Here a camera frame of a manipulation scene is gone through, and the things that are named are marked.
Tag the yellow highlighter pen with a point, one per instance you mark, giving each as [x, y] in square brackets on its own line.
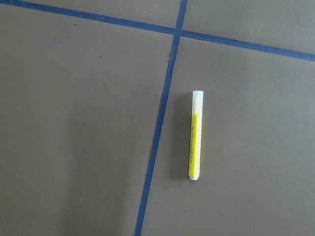
[195, 134]

